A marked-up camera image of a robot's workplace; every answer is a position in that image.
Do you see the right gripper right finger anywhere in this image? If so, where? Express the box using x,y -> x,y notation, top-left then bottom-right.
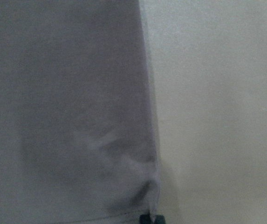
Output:
153,215 -> 165,224

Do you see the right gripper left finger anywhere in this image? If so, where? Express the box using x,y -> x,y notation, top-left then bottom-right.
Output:
139,214 -> 151,224

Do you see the brown t-shirt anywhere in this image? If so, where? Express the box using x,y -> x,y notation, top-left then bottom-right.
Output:
0,0 -> 159,224

